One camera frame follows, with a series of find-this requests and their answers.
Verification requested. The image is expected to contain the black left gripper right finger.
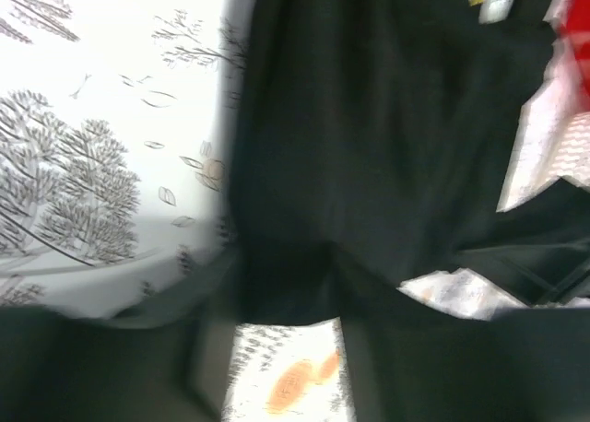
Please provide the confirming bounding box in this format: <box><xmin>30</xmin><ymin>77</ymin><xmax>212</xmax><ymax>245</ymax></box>
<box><xmin>338</xmin><ymin>256</ymin><xmax>589</xmax><ymax>422</ymax></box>

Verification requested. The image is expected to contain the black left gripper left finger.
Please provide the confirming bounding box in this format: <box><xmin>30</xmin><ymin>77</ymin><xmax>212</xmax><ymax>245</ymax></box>
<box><xmin>0</xmin><ymin>255</ymin><xmax>239</xmax><ymax>422</ymax></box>

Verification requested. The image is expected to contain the black floral print t-shirt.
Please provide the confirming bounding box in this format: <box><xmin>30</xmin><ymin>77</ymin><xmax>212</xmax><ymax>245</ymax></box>
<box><xmin>229</xmin><ymin>0</ymin><xmax>589</xmax><ymax>325</ymax></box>

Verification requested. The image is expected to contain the floral patterned table mat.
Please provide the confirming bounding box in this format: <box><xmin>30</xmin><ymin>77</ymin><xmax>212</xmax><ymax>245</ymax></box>
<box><xmin>0</xmin><ymin>0</ymin><xmax>590</xmax><ymax>422</ymax></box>

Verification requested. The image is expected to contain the red plastic tray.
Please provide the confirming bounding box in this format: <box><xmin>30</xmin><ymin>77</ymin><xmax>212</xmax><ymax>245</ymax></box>
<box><xmin>555</xmin><ymin>0</ymin><xmax>589</xmax><ymax>97</ymax></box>

